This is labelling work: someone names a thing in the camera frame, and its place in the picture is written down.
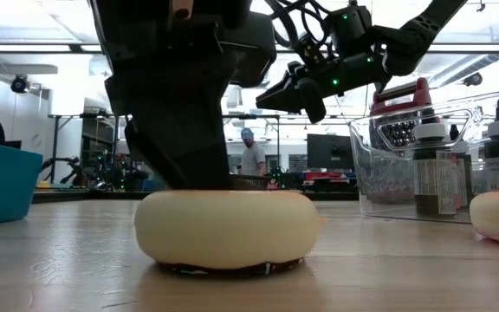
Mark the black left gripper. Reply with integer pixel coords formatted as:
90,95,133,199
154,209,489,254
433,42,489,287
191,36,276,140
88,0,276,191

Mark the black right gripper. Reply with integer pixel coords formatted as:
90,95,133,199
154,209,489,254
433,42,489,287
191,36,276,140
256,51,392,125

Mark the dark grey food colouring bottle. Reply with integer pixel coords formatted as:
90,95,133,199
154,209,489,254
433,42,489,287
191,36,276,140
412,107,457,218

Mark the pink food colouring bottle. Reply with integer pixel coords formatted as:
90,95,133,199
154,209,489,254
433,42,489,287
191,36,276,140
447,124,478,209

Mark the person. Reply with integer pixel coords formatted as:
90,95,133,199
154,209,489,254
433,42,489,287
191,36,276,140
239,127,269,177

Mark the black background monitor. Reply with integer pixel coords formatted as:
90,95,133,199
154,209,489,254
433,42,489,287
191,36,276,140
306,133,355,171

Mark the clear plastic container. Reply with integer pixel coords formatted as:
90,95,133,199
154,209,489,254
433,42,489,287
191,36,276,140
347,88,499,225

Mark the red-trimmed metal box grater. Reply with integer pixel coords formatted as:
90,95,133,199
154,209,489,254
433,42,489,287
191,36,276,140
368,76,433,205

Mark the black hanging spotlight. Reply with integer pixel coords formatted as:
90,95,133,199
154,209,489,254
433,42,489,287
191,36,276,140
10,74,30,95
463,72,483,88

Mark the teal plastic tray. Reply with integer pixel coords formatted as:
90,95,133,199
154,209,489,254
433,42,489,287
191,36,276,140
0,139,44,230

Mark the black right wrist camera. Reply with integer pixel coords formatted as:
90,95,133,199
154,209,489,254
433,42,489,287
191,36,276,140
288,32,324,66

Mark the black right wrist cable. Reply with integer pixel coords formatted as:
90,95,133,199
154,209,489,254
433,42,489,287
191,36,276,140
264,0,333,51

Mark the black aluminium table frame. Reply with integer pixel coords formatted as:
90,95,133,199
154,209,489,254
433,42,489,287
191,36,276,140
31,190,361,204

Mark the black background rig frame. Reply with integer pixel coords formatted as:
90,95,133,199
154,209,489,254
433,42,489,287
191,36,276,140
48,111,363,192

